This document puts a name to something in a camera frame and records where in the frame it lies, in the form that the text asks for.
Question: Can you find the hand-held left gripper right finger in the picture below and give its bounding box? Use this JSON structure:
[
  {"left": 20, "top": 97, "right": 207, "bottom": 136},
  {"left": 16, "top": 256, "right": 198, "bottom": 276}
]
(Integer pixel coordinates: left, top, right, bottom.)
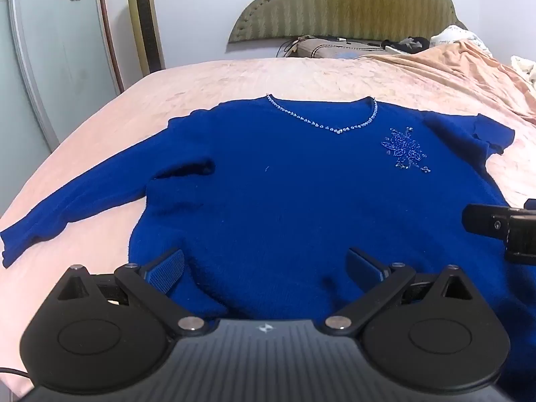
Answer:
[{"left": 320, "top": 247, "right": 478, "bottom": 336}]

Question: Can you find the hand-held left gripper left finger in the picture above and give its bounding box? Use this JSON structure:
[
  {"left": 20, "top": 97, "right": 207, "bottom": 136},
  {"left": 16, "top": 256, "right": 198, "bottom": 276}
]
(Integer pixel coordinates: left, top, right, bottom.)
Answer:
[{"left": 56, "top": 249, "right": 207, "bottom": 336}]

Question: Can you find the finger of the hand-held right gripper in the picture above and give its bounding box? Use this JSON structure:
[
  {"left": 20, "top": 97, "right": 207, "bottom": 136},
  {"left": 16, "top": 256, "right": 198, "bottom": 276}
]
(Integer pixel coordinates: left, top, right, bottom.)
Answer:
[{"left": 462, "top": 203, "right": 512, "bottom": 241}]

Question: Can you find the blue beaded sweater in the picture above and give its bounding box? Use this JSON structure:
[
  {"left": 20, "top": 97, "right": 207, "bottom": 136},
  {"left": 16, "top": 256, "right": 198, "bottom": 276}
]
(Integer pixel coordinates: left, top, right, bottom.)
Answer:
[{"left": 0, "top": 95, "right": 536, "bottom": 390}]

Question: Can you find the dark clothes pile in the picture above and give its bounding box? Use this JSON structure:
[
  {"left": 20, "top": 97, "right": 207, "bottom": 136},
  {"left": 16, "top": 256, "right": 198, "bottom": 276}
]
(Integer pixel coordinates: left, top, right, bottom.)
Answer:
[{"left": 380, "top": 37, "right": 431, "bottom": 55}]

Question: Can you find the peach bed sheet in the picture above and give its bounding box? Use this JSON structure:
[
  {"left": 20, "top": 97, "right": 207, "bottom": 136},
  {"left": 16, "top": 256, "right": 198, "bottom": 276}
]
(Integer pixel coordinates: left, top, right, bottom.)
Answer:
[{"left": 364, "top": 40, "right": 536, "bottom": 127}]

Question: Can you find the cream crumpled cloth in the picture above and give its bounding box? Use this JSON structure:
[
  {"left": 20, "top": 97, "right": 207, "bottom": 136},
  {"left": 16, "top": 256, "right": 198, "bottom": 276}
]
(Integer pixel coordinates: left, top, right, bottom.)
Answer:
[{"left": 510, "top": 54, "right": 536, "bottom": 89}]

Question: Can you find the white printed quilt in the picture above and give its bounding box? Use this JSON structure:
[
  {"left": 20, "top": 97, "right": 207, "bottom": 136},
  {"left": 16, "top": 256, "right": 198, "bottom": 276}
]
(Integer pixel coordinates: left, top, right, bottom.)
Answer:
[{"left": 429, "top": 25, "right": 495, "bottom": 56}]

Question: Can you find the pink bed blanket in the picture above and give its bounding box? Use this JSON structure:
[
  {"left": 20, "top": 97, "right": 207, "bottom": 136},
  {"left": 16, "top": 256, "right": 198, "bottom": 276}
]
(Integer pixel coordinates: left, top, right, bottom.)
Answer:
[{"left": 0, "top": 52, "right": 536, "bottom": 392}]

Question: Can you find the beige pillow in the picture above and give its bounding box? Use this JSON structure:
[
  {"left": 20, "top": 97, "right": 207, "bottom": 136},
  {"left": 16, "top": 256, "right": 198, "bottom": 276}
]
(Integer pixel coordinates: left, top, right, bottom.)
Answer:
[{"left": 285, "top": 38, "right": 398, "bottom": 60}]

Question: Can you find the flower print wardrobe door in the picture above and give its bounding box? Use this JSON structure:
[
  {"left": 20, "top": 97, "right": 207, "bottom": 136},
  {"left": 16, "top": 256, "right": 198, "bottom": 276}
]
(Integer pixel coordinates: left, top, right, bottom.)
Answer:
[{"left": 0, "top": 0, "right": 126, "bottom": 220}]

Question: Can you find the gold tower fan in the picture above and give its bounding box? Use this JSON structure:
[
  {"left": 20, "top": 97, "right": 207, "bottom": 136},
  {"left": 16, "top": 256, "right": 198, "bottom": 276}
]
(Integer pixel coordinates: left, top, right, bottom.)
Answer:
[{"left": 125, "top": 0, "right": 165, "bottom": 77}]

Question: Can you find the olive padded headboard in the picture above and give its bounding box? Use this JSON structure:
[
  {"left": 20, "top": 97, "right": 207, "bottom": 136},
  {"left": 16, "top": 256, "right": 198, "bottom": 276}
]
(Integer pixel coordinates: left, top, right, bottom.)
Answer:
[{"left": 227, "top": 0, "right": 467, "bottom": 45}]

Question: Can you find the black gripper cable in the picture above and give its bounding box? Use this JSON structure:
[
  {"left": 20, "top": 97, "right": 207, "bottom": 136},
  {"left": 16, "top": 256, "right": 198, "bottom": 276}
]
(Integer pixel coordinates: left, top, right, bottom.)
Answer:
[{"left": 0, "top": 367, "right": 31, "bottom": 381}]

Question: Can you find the black charger cable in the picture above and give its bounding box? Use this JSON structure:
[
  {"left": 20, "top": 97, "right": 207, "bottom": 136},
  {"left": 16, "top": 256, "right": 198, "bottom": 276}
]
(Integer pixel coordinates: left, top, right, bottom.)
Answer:
[{"left": 275, "top": 39, "right": 303, "bottom": 58}]

